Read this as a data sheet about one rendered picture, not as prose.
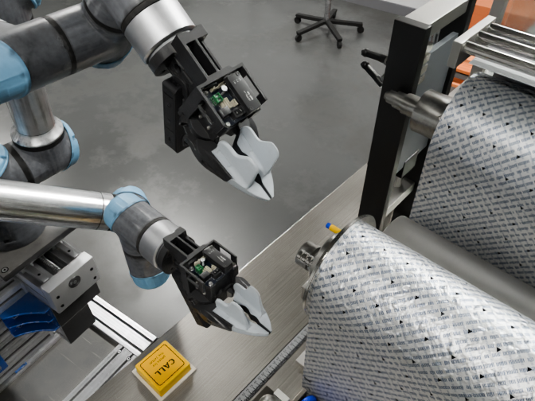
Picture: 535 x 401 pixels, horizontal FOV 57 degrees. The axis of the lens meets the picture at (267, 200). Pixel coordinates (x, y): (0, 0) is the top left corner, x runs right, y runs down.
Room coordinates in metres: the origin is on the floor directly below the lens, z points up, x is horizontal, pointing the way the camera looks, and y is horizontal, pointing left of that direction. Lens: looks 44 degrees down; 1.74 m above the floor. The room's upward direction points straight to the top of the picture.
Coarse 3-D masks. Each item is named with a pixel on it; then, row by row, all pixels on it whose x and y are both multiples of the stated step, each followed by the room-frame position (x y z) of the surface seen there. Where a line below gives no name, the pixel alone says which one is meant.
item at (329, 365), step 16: (320, 336) 0.32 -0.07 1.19; (320, 352) 0.32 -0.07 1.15; (336, 352) 0.30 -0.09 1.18; (352, 352) 0.29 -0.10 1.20; (304, 368) 0.33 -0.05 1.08; (320, 368) 0.32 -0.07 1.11; (336, 368) 0.30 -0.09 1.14; (352, 368) 0.29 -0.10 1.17; (368, 368) 0.27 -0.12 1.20; (304, 384) 0.33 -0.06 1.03; (320, 384) 0.31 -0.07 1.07; (336, 384) 0.30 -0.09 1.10; (352, 384) 0.28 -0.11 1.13; (368, 384) 0.27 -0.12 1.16; (384, 384) 0.26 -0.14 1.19; (320, 400) 0.31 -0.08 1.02; (336, 400) 0.29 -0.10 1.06; (352, 400) 0.28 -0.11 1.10; (368, 400) 0.27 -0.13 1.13; (384, 400) 0.25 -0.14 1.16; (400, 400) 0.24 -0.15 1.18; (416, 400) 0.23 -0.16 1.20
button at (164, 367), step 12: (156, 348) 0.45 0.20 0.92; (168, 348) 0.45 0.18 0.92; (144, 360) 0.43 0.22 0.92; (156, 360) 0.43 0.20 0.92; (168, 360) 0.43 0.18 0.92; (180, 360) 0.43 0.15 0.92; (144, 372) 0.40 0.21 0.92; (156, 372) 0.40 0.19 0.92; (168, 372) 0.40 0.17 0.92; (180, 372) 0.40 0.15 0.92; (156, 384) 0.38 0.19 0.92; (168, 384) 0.38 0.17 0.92
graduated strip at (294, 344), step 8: (304, 328) 0.51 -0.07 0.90; (296, 336) 0.49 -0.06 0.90; (304, 336) 0.49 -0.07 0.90; (288, 344) 0.47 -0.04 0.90; (296, 344) 0.47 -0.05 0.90; (280, 352) 0.45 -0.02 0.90; (288, 352) 0.45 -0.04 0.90; (272, 360) 0.44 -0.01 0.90; (280, 360) 0.44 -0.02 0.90; (264, 368) 0.42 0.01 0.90; (272, 368) 0.42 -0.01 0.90; (256, 376) 0.41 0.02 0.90; (264, 376) 0.41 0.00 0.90; (248, 384) 0.39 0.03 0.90; (256, 384) 0.39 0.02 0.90; (240, 392) 0.38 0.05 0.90; (248, 392) 0.38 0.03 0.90; (256, 392) 0.38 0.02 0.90; (232, 400) 0.36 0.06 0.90; (240, 400) 0.36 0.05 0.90; (248, 400) 0.36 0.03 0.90
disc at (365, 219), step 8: (360, 216) 0.40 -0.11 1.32; (368, 216) 0.41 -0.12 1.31; (352, 224) 0.39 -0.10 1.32; (360, 224) 0.40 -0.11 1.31; (344, 232) 0.37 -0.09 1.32; (336, 240) 0.36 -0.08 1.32; (328, 248) 0.36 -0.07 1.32; (328, 256) 0.35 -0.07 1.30; (320, 264) 0.34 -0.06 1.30; (312, 272) 0.34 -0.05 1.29; (312, 280) 0.33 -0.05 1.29; (312, 288) 0.33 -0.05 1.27; (304, 296) 0.33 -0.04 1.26; (304, 304) 0.33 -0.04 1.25; (304, 312) 0.33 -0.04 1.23
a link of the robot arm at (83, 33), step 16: (64, 16) 0.58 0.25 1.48; (80, 16) 0.59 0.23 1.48; (64, 32) 0.56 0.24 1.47; (80, 32) 0.57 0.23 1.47; (96, 32) 0.59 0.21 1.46; (112, 32) 0.58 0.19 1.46; (80, 48) 0.56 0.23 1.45; (96, 48) 0.58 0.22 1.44; (112, 48) 0.60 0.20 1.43; (128, 48) 0.62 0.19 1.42; (80, 64) 0.56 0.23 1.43; (96, 64) 0.61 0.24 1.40; (112, 64) 0.62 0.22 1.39
